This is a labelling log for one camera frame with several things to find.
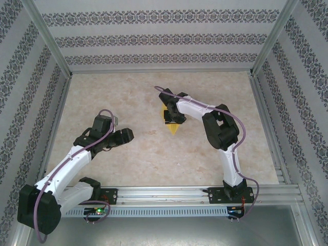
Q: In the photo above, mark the yellow paper sheet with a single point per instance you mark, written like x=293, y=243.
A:
x=174, y=130

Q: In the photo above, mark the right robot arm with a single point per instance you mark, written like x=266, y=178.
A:
x=194, y=107

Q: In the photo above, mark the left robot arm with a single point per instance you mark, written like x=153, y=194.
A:
x=64, y=166

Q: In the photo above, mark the grey metal panel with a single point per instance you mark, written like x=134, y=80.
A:
x=164, y=233

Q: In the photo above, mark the aluminium table end rail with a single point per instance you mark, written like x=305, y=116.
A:
x=161, y=71

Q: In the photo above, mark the aluminium table side rail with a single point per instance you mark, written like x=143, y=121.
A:
x=266, y=115
x=57, y=115

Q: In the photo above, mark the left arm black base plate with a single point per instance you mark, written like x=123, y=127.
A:
x=112, y=197

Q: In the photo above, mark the long aluminium mounting rail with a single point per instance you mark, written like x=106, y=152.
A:
x=161, y=194

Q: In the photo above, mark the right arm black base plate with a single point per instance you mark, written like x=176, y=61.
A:
x=215, y=196

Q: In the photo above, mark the aluminium frame post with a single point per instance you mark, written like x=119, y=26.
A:
x=275, y=33
x=48, y=33

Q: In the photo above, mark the aluminium frame beam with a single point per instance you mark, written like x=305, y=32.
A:
x=15, y=238
x=307, y=230

